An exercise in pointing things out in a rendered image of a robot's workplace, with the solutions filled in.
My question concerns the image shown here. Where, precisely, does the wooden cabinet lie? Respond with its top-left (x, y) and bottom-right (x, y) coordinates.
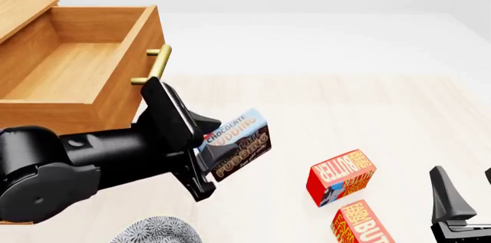
top-left (0, 0), bottom-right (61, 225)

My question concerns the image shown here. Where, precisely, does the grey patterned bowl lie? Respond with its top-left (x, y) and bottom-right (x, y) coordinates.
top-left (110, 215), bottom-right (203, 243)

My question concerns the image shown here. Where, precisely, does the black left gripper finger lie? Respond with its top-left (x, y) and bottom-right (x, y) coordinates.
top-left (198, 142), bottom-right (241, 176)
top-left (186, 107), bottom-right (223, 134)

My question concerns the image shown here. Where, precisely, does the brass drawer handle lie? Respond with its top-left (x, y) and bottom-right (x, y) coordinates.
top-left (130, 43), bottom-right (173, 86)

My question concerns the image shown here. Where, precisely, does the wooden drawer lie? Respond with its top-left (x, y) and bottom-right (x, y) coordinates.
top-left (0, 4), bottom-right (166, 137)

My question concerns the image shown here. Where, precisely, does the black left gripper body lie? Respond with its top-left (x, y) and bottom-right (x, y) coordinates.
top-left (140, 76), bottom-right (217, 202)

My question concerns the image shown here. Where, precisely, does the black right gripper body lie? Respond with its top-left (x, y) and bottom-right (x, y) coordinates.
top-left (429, 215), bottom-right (491, 243)

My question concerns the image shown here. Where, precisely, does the chocolate pudding box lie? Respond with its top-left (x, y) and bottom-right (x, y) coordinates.
top-left (197, 107), bottom-right (273, 183)

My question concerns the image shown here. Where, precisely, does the red butter box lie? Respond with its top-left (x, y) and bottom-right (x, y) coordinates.
top-left (305, 148), bottom-right (377, 209)
top-left (330, 199), bottom-right (397, 243)

